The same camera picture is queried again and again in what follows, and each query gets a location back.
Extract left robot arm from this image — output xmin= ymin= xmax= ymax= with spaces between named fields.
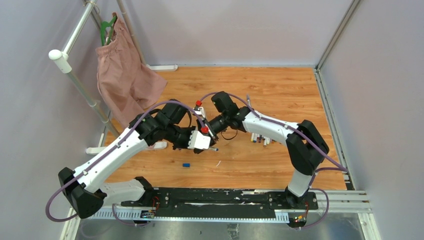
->
xmin=45 ymin=99 xmax=201 ymax=222

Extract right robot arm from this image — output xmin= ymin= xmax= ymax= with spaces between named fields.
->
xmin=207 ymin=91 xmax=329 ymax=209

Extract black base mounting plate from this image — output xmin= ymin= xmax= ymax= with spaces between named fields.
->
xmin=121 ymin=187 xmax=319 ymax=221

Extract pink cloth shorts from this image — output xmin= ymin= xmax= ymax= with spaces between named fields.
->
xmin=96 ymin=18 xmax=167 ymax=128

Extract green clothes hanger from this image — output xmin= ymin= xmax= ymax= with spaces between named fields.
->
xmin=100 ymin=13 xmax=118 ymax=47

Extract white clothes rack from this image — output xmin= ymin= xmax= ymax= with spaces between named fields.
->
xmin=48 ymin=0 xmax=178 ymax=156

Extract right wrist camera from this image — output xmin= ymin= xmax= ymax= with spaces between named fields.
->
xmin=193 ymin=100 xmax=206 ymax=120

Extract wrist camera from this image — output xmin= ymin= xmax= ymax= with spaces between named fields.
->
xmin=193 ymin=100 xmax=206 ymax=120
xmin=187 ymin=129 xmax=211 ymax=150

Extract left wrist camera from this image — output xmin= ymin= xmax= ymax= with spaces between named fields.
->
xmin=187 ymin=129 xmax=211 ymax=150

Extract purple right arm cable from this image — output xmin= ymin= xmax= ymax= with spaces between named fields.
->
xmin=200 ymin=92 xmax=349 ymax=229

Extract grey aluminium frame rail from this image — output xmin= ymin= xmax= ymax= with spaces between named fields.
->
xmin=312 ymin=0 xmax=382 ymax=240

